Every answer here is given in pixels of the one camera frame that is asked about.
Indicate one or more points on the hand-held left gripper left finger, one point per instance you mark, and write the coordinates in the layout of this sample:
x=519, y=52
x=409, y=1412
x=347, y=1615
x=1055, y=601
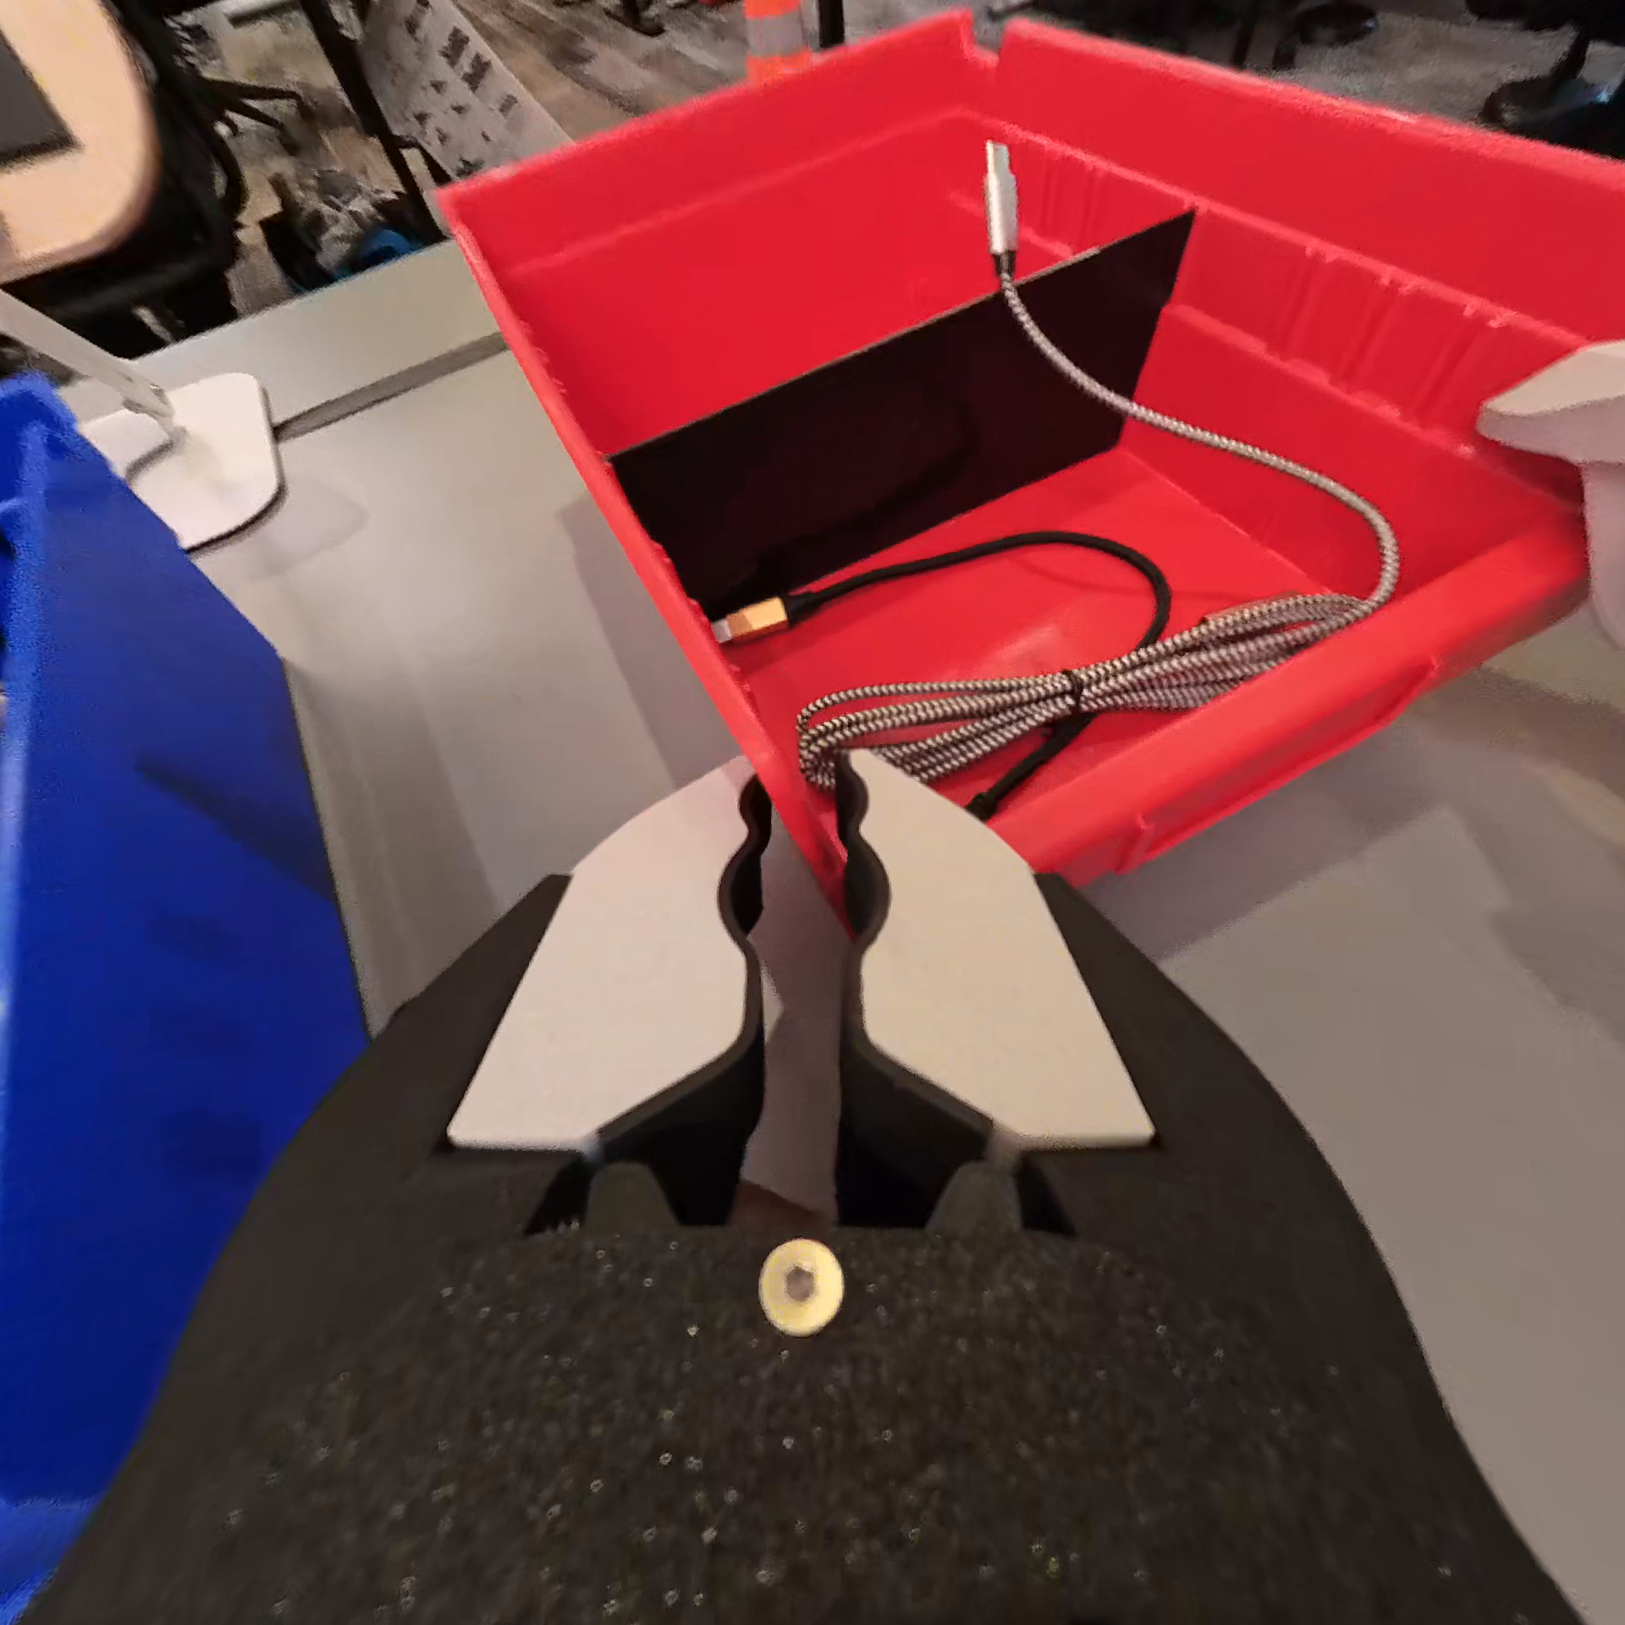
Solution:
x=598, y=1017

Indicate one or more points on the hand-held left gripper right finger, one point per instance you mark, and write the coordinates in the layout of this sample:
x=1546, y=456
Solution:
x=1005, y=1017

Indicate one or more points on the black divider in red bin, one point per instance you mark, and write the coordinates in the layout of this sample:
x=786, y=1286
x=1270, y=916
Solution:
x=890, y=433

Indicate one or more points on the red plastic bin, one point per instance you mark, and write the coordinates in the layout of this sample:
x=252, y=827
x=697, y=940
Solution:
x=763, y=230

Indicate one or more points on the white folding stand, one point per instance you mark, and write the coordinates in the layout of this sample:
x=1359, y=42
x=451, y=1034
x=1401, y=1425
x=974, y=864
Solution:
x=192, y=458

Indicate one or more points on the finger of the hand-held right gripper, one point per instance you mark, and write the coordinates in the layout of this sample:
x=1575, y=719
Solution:
x=1575, y=408

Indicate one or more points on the orange traffic cone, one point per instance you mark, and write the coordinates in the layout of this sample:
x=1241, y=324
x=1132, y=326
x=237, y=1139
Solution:
x=780, y=40

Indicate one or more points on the grey mesh chair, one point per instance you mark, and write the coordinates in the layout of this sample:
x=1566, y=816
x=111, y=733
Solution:
x=457, y=79

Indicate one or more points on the blue plastic bin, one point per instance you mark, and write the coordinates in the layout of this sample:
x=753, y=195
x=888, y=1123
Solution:
x=128, y=967

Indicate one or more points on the grey desk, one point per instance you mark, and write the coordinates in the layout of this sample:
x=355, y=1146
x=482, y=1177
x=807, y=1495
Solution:
x=1422, y=1067

